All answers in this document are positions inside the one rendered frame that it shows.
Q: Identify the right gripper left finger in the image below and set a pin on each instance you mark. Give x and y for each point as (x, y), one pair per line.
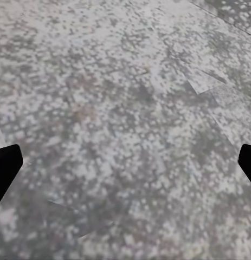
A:
(11, 161)

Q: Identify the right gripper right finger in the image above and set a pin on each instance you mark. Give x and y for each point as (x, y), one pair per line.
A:
(245, 159)

